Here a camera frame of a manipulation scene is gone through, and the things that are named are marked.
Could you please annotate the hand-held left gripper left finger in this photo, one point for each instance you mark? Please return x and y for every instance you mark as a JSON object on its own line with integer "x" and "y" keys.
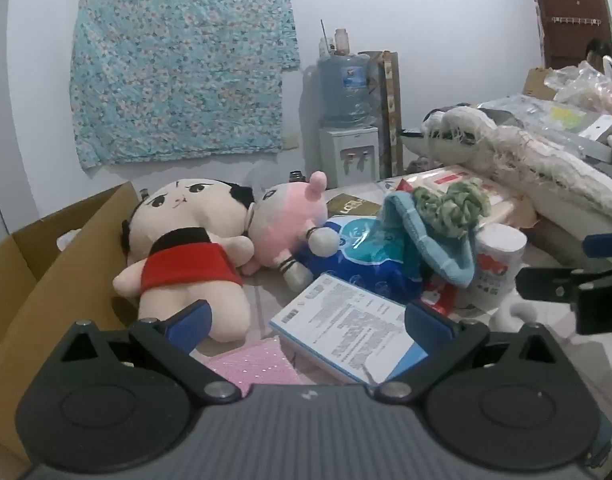
{"x": 191, "y": 325}

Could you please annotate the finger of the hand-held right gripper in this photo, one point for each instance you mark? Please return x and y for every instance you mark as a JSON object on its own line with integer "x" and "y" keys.
{"x": 605, "y": 245}
{"x": 545, "y": 285}

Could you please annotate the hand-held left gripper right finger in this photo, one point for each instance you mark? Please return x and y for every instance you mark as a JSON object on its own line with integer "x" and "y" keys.
{"x": 428, "y": 327}

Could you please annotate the red and white packet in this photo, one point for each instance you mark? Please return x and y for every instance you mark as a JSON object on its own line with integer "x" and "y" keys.
{"x": 435, "y": 300}

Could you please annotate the white toilet paper roll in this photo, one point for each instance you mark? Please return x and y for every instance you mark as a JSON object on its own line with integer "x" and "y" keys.
{"x": 500, "y": 260}

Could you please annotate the cream plush doll red top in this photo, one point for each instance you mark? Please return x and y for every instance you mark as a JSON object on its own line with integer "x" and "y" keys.
{"x": 186, "y": 260}

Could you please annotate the light blue towel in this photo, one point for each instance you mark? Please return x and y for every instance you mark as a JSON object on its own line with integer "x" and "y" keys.
{"x": 435, "y": 252}

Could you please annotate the pink pouch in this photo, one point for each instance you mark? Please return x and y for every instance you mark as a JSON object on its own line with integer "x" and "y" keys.
{"x": 256, "y": 367}

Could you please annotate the white printed booklet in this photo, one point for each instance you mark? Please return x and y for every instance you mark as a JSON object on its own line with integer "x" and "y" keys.
{"x": 346, "y": 325}

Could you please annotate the tissue pack with red labels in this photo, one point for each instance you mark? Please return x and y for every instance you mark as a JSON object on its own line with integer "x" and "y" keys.
{"x": 505, "y": 205}

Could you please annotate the blue tissue pack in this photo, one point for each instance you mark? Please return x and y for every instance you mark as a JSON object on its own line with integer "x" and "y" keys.
{"x": 356, "y": 255}

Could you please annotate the green patterned scrunchie cloth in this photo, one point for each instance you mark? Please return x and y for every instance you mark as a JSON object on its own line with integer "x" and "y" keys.
{"x": 450, "y": 210}

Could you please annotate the pink bunny plush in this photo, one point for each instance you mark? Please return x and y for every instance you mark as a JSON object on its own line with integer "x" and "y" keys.
{"x": 281, "y": 225}

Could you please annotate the large cardboard box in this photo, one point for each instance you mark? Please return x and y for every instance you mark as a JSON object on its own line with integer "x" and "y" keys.
{"x": 36, "y": 320}

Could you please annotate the white curved object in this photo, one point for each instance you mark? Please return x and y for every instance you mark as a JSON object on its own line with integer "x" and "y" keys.
{"x": 505, "y": 317}

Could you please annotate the frayed white blanket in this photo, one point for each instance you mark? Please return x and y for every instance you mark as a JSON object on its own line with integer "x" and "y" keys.
{"x": 535, "y": 155}

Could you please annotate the clear plastic packaging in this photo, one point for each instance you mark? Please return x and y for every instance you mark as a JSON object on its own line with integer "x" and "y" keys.
{"x": 550, "y": 112}

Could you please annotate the clear plastic bags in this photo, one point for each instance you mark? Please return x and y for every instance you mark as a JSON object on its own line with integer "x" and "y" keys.
{"x": 585, "y": 85}

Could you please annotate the small cardboard box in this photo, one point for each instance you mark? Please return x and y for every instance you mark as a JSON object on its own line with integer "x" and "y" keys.
{"x": 535, "y": 85}

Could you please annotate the white water dispenser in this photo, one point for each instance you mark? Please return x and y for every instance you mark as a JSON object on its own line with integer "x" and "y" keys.
{"x": 346, "y": 155}

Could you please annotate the tall printed box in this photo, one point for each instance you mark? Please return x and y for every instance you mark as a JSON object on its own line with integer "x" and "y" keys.
{"x": 388, "y": 110}

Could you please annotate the white hook rack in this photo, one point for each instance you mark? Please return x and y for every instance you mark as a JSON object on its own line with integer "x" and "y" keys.
{"x": 575, "y": 20}

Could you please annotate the blue water jug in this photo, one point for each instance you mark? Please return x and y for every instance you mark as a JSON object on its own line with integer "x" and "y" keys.
{"x": 343, "y": 90}

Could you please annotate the small pale bottle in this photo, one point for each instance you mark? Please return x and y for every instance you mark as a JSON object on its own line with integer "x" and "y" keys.
{"x": 341, "y": 42}

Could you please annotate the thin stick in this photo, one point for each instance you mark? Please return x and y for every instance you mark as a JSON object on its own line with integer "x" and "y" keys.
{"x": 325, "y": 37}

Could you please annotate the white wall socket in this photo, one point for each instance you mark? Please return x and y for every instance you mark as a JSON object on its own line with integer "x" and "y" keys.
{"x": 291, "y": 142}

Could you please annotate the blue floral wall cloth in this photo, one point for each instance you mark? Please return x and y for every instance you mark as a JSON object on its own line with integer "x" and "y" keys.
{"x": 176, "y": 60}

